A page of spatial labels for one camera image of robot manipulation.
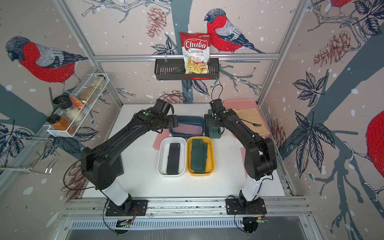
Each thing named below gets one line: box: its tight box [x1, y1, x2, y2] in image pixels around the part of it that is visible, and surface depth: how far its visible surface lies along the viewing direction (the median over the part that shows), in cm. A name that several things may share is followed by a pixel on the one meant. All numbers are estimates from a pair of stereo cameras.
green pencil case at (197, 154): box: [191, 138, 203, 170], surface depth 92 cm
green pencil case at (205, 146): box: [194, 142, 208, 173], surface depth 90 cm
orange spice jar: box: [46, 114, 77, 135], surface depth 64 cm
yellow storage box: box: [186, 136, 215, 176], surface depth 91 cm
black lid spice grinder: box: [53, 95, 84, 123], surface depth 67 cm
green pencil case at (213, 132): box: [209, 126, 222, 139], surface depth 87 cm
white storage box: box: [157, 137, 187, 177], surface depth 92 cm
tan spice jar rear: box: [80, 87, 98, 104], surface depth 79 cm
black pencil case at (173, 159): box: [166, 143, 181, 175], surface depth 92 cm
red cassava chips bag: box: [180, 32, 211, 74], surface depth 85 cm
